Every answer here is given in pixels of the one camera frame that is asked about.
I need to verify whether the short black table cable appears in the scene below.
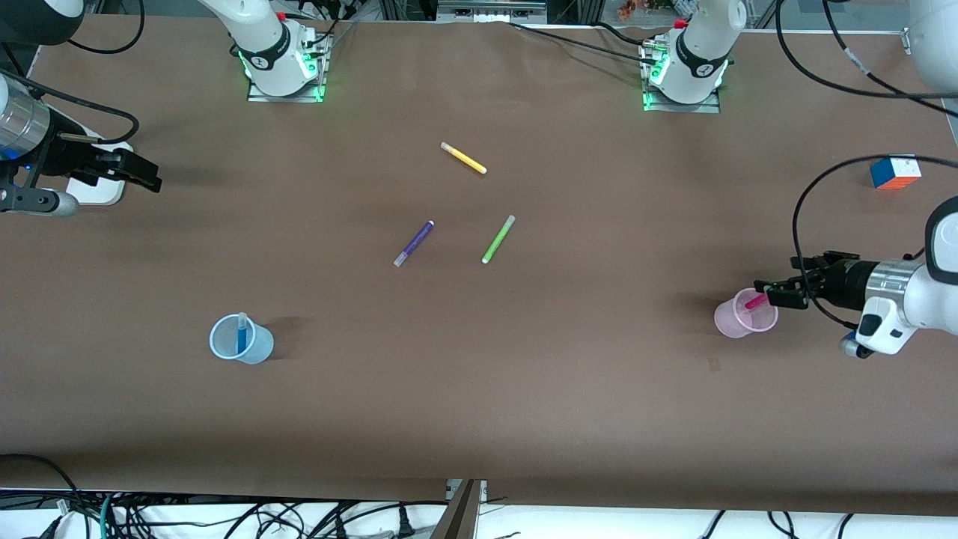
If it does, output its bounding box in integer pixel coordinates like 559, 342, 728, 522
591, 21, 656, 49

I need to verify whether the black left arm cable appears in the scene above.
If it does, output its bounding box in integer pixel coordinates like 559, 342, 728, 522
775, 0, 958, 332

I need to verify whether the translucent blue cup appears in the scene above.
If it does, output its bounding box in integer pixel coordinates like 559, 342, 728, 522
209, 313, 275, 365

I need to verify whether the colourful puzzle cube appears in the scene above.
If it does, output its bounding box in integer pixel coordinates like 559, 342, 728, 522
870, 153, 923, 191

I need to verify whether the long black table cable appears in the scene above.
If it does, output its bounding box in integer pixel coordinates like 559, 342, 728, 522
509, 21, 659, 61

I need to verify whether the yellow marker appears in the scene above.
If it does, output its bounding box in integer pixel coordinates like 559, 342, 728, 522
440, 141, 488, 175

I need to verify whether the translucent pink cup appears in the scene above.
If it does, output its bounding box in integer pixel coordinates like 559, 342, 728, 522
713, 286, 779, 339

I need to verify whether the black looped floor cable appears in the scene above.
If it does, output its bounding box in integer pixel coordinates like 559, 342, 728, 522
0, 452, 85, 539

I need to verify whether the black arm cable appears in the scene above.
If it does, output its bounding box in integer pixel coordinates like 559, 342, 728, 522
0, 0, 145, 144
775, 0, 958, 332

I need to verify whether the brown table cover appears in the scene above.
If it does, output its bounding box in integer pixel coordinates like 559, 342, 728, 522
0, 13, 958, 517

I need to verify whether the green marker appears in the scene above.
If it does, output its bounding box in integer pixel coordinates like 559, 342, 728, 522
481, 215, 516, 265

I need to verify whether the purple marker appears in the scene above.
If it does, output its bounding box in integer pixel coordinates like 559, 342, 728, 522
393, 220, 436, 268

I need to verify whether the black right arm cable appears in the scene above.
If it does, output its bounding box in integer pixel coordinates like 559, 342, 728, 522
0, 0, 145, 144

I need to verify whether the white rectangular block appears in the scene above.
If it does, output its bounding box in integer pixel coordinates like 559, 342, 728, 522
66, 127, 135, 207

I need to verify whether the dark table leg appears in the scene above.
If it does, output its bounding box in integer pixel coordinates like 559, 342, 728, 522
430, 479, 484, 539

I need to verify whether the grey metal rail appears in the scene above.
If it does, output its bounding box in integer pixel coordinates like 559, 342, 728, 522
436, 0, 549, 24

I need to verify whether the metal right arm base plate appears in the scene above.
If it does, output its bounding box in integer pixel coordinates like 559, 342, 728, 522
246, 34, 327, 104

